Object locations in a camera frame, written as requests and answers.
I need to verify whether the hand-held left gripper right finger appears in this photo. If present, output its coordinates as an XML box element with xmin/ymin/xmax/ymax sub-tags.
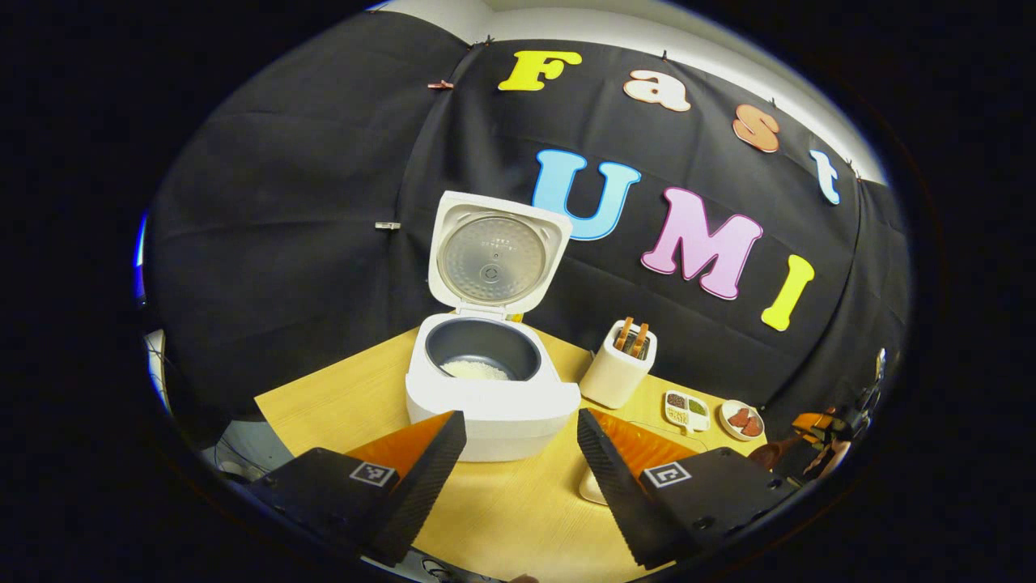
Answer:
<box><xmin>576</xmin><ymin>407</ymin><xmax>802</xmax><ymax>568</ymax></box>

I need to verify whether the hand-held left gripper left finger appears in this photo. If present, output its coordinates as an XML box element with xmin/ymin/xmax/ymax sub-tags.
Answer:
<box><xmin>247</xmin><ymin>410</ymin><xmax>469</xmax><ymax>568</ymax></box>

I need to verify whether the brown wooden spoon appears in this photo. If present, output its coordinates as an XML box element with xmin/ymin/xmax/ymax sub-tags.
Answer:
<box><xmin>749</xmin><ymin>437</ymin><xmax>802</xmax><ymax>472</ymax></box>

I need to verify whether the white rice cooker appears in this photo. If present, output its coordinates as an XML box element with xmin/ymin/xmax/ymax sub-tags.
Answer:
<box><xmin>405</xmin><ymin>191</ymin><xmax>582</xmax><ymax>462</ymax></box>

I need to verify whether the small white rice heap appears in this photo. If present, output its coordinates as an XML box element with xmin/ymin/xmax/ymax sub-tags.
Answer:
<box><xmin>439</xmin><ymin>360</ymin><xmax>511</xmax><ymax>381</ymax></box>

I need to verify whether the black tripod stand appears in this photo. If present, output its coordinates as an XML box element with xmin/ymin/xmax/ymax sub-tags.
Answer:
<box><xmin>856</xmin><ymin>347</ymin><xmax>889</xmax><ymax>423</ymax></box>

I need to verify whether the white round plate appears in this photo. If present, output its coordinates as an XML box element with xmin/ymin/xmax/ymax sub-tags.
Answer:
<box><xmin>720</xmin><ymin>399</ymin><xmax>766</xmax><ymax>442</ymax></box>

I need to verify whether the white divided grain dish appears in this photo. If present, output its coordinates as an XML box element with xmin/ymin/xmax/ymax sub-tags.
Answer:
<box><xmin>664</xmin><ymin>390</ymin><xmax>711</xmax><ymax>434</ymax></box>

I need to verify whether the white toaster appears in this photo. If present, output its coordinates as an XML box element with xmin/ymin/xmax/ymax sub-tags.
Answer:
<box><xmin>579</xmin><ymin>317</ymin><xmax>658</xmax><ymax>410</ymax></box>

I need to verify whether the black backdrop cloth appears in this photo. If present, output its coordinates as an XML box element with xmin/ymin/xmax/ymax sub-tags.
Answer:
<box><xmin>146</xmin><ymin>12</ymin><xmax>911</xmax><ymax>454</ymax></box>

